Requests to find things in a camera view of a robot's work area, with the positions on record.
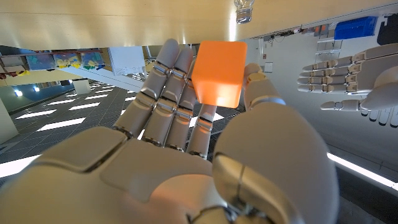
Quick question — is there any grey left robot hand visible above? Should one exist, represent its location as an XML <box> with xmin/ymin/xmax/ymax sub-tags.
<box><xmin>297</xmin><ymin>43</ymin><xmax>398</xmax><ymax>128</ymax></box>

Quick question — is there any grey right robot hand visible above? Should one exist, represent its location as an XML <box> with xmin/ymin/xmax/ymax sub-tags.
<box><xmin>0</xmin><ymin>38</ymin><xmax>340</xmax><ymax>224</ymax></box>

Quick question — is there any orange magnetic block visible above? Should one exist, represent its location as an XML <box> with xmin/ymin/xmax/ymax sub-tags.
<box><xmin>191</xmin><ymin>40</ymin><xmax>248</xmax><ymax>109</ymax></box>

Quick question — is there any blue plastic crate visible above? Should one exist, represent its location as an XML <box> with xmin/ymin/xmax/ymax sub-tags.
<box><xmin>334</xmin><ymin>16</ymin><xmax>379</xmax><ymax>40</ymax></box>

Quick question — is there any rectangular ceiling light panel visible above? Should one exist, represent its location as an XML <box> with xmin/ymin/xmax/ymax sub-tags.
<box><xmin>68</xmin><ymin>101</ymin><xmax>101</xmax><ymax>111</ymax></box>
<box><xmin>15</xmin><ymin>109</ymin><xmax>58</xmax><ymax>120</ymax></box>
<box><xmin>37</xmin><ymin>117</ymin><xmax>86</xmax><ymax>132</ymax></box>
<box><xmin>0</xmin><ymin>154</ymin><xmax>41</xmax><ymax>179</ymax></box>

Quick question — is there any long ceiling tube light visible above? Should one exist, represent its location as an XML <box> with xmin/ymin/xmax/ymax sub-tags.
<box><xmin>326</xmin><ymin>152</ymin><xmax>398</xmax><ymax>191</ymax></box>

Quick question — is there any white board panel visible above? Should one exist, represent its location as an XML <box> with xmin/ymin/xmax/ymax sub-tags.
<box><xmin>108</xmin><ymin>45</ymin><xmax>147</xmax><ymax>76</ymax></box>

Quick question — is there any white shelf unit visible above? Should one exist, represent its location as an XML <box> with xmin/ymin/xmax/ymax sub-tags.
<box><xmin>0</xmin><ymin>51</ymin><xmax>106</xmax><ymax>79</ymax></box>

